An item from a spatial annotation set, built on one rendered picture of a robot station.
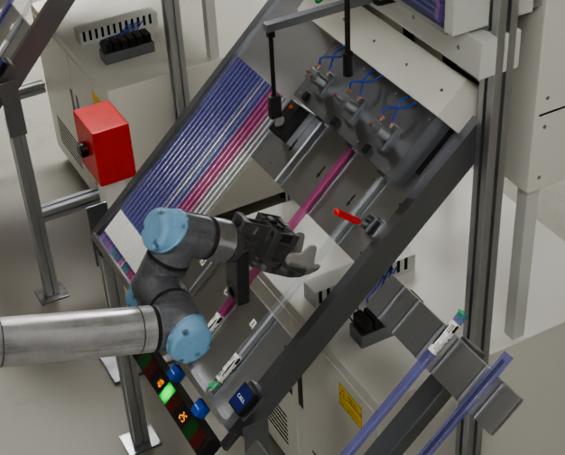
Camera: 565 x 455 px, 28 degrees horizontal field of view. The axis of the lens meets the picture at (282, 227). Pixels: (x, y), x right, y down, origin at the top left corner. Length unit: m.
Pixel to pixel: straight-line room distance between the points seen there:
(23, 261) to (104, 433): 0.84
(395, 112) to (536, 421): 0.92
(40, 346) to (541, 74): 0.96
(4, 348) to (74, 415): 1.48
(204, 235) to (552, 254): 1.02
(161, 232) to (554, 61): 0.74
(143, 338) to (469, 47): 0.70
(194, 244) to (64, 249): 1.92
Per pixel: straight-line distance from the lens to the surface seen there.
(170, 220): 1.84
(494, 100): 1.92
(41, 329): 1.73
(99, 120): 2.87
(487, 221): 2.07
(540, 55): 2.01
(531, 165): 2.13
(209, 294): 2.24
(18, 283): 3.66
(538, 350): 2.47
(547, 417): 2.65
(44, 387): 3.29
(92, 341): 1.75
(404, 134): 2.00
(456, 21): 1.83
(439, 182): 2.00
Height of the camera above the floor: 2.23
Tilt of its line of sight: 37 degrees down
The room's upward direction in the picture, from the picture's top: 3 degrees counter-clockwise
